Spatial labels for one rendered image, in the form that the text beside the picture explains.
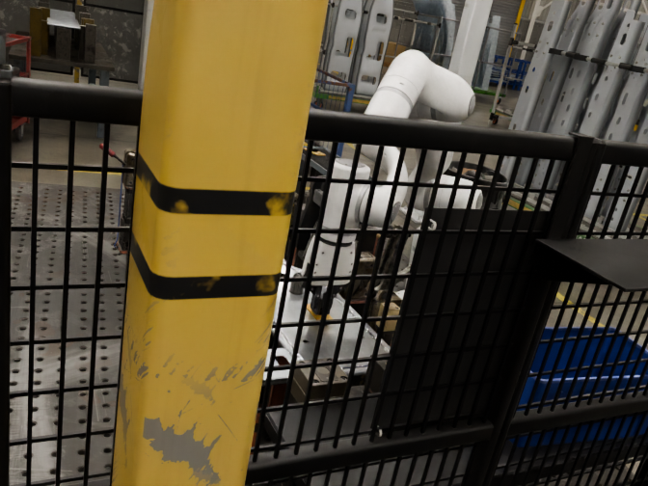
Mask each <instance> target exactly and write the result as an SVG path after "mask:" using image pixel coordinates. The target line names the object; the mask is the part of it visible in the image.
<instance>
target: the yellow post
mask: <svg viewBox="0 0 648 486"><path fill-rule="evenodd" d="M328 2H329V0H154V4H153V10H152V17H151V24H150V31H149V39H148V55H147V63H146V72H145V82H144V92H143V102H142V114H141V125H140V137H139V148H138V160H137V173H136V184H135V197H134V208H133V221H132V232H131V245H130V257H129V269H128V281H127V293H126V305H125V318H124V329H123V342H122V353H121V377H120V389H119V401H118V413H117V425H116V438H115V449H114V462H113V473H112V486H245V480H246V475H247V469H248V464H249V458H250V452H251V447H252V441H253V436H254V430H255V425H256V419H257V408H258V402H259V398H260V392H261V386H262V380H263V375H264V369H265V364H266V358H267V353H268V347H269V341H270V336H271V330H272V325H273V319H274V313H275V307H276V303H277V297H278V291H279V285H280V280H281V274H282V269H283V263H284V253H285V247H286V241H287V236H288V231H289V225H290V219H291V213H292V207H293V203H294V197H295V191H296V185H297V180H298V174H299V169H300V163H301V158H302V152H303V146H304V141H305V135H306V130H307V124H308V118H309V112H310V108H311V97H312V91H313V86H314V80H315V74H316V69H317V63H318V58H319V52H320V46H321V41H322V36H323V30H324V24H325V18H326V12H327V8H328Z"/></svg>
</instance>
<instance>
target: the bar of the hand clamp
mask: <svg viewBox="0 0 648 486"><path fill-rule="evenodd" d="M388 230H403V226H402V225H394V226H392V225H389V226H388ZM386 238H388V239H389V241H388V243H387V246H386V249H385V251H384V253H383V256H382V258H381V261H380V264H379V269H378V273H377V274H392V270H393V267H394V263H395V258H396V254H397V250H398V246H399V242H400V238H401V234H387V235H386ZM390 281H391V279H376V282H375V286H374V288H375V287H376V286H378V285H380V286H379V288H378V291H377V294H378V292H379V290H381V289H384V288H385V289H389V285H390ZM377 294H376V293H375V291H374V289H373V293H372V295H374V296H375V299H374V300H375V301H377V300H376V298H377Z"/></svg>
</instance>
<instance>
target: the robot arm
mask: <svg viewBox="0 0 648 486"><path fill-rule="evenodd" d="M474 105H475V96H474V93H473V89H472V88H471V86H470V85H469V84H468V83H467V82H466V81H465V80H464V79H463V78H462V77H460V76H459V75H457V74H455V73H453V72H451V71H449V70H447V69H445V68H443V67H439V66H437V65H436V64H434V63H433V62H431V61H430V60H429V59H428V58H427V57H426V56H425V55H424V54H423V53H421V52H419V51H417V50H407V51H405V52H402V53H401V54H399V55H398V56H397V57H396V58H395V59H394V60H393V61H392V63H391V65H390V66H389V68H388V70H387V72H386V74H385V75H384V77H383V79H382V81H381V83H380V85H379V86H378V88H377V90H376V92H375V94H374V96H373V98H372V99H371V100H370V102H369V104H368V106H367V108H366V110H365V112H364V113H365V114H369V115H378V116H388V117H397V118H405V119H415V120H424V121H432V122H461V121H464V120H465V119H466V118H468V117H469V115H470V114H471V113H472V112H473V108H474ZM378 148H379V146H372V145H362V148H361V154H362V155H363V156H365V157H366V158H368V159H370V160H371V161H373V162H374V163H375V162H376V157H377V153H378ZM415 150H416V156H417V163H416V166H415V168H414V169H413V171H412V172H411V174H410V175H409V177H408V174H407V170H406V166H405V163H404V160H403V165H402V169H401V173H400V178H399V181H409V182H414V181H415V177H416V173H417V169H418V165H419V159H420V154H421V149H418V148H415ZM399 153H400V152H399V150H398V149H397V148H395V147H384V152H383V157H382V161H381V166H380V167H381V168H382V169H383V170H384V171H385V173H386V174H387V176H388V178H387V180H389V181H393V179H394V174H395V170H396V166H397V161H398V157H399ZM441 155H442V150H430V149H428V150H427V153H426V157H425V161H424V165H423V169H422V173H421V177H420V181H419V182H427V183H434V182H435V178H436V174H437V171H438V167H439V163H440V159H441ZM451 161H452V151H448V152H447V155H446V159H445V165H444V169H443V173H444V172H445V171H446V170H447V169H448V167H449V165H450V163H451ZM352 163H353V160H350V159H342V158H338V159H336V160H335V165H334V169H333V174H332V177H333V178H349V177H350V173H351V168H352ZM369 174H370V169H369V168H368V166H367V165H365V164H363V163H361V162H359V163H358V168H357V172H356V176H355V179H368V178H369ZM454 179H455V176H450V175H443V174H442V177H441V180H440V183H445V184H453V183H454ZM347 187H348V183H331V185H330V190H329V195H328V200H327V205H326V210H325V215H324V220H323V225H322V228H323V229H339V225H340V221H341V216H342V211H343V207H344V202H345V197H346V192H347ZM369 189H370V184H354V186H353V191H352V196H351V201H350V204H349V209H348V214H347V219H346V224H345V228H346V229H357V228H358V226H359V222H363V219H364V215H365V207H366V203H367V198H368V193H369ZM391 190H392V186H389V185H383V186H382V187H376V188H375V192H374V197H373V201H372V206H371V209H370V214H369V218H368V223H367V224H368V225H371V226H374V227H377V228H382V227H383V225H384V221H385V216H386V212H387V207H388V203H389V199H390V194H391ZM412 190H413V187H410V186H397V190H396V194H395V198H394V203H393V207H392V211H391V218H390V222H389V225H390V224H391V223H392V222H393V221H394V219H395V217H396V215H397V213H398V211H399V209H400V206H401V205H402V203H403V201H404V200H405V202H406V204H408V205H409V201H410V198H411V194H412ZM432 190H433V188H430V187H419V188H418V192H417V196H416V200H415V204H414V209H417V210H420V211H425V208H426V207H428V205H429V202H430V198H431V194H432ZM451 191H452V189H450V188H438V192H437V196H436V200H435V203H434V207H441V208H447V206H448V202H449V198H450V195H451ZM470 192H471V189H457V193H456V197H455V201H454V204H453V207H452V208H466V207H467V203H468V199H469V196H470ZM482 200H483V196H482V192H481V190H476V191H475V195H474V199H473V202H472V208H474V209H480V207H481V206H482ZM356 235H357V233H344V234H343V237H342V242H341V247H340V252H339V257H338V262H337V270H336V274H335V276H338V275H351V274H352V269H353V264H354V258H355V242H354V241H355V239H356ZM314 237H315V235H314V236H313V238H312V240H311V242H310V245H309V247H308V250H307V254H306V257H305V261H304V264H303V269H302V276H303V277H305V276H307V275H308V273H309V267H310V262H311V252H312V247H313V242H314ZM337 239H338V233H321V235H320V240H319V245H318V250H317V255H316V261H315V265H314V270H313V276H330V273H331V268H332V263H333V258H334V253H335V248H336V244H337ZM328 282H329V281H314V282H311V286H310V292H311V293H312V297H311V302H310V308H311V310H312V311H313V312H314V313H315V314H316V315H318V314H319V313H320V308H323V306H324V301H325V296H326V292H324V293H323V298H321V297H320V296H321V291H322V286H323V285H328ZM349 283H350V280H344V281H334V284H333V289H332V293H331V298H330V303H329V307H328V312H327V314H330V309H331V308H332V304H333V300H334V298H336V297H337V294H338V293H339V292H340V291H341V290H342V289H343V288H345V287H347V286H349Z"/></svg>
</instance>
